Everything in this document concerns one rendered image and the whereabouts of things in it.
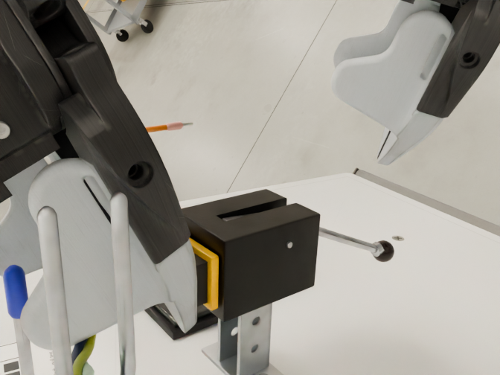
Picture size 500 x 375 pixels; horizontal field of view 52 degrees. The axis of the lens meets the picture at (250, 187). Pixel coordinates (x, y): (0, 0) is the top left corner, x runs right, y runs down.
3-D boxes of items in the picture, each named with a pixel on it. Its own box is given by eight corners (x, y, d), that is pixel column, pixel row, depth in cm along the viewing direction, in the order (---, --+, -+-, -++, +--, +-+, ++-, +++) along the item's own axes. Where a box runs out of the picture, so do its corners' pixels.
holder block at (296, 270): (315, 286, 26) (321, 213, 24) (223, 324, 23) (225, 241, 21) (263, 254, 29) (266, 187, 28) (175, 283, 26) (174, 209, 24)
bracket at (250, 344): (288, 382, 26) (294, 297, 25) (251, 401, 25) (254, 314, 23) (236, 336, 30) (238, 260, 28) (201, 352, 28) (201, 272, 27)
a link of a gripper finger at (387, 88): (306, 138, 31) (363, -20, 25) (401, 167, 31) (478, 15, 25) (301, 164, 28) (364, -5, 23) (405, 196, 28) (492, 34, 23)
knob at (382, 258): (396, 263, 33) (401, 243, 32) (382, 267, 32) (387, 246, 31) (379, 254, 34) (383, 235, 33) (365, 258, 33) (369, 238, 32)
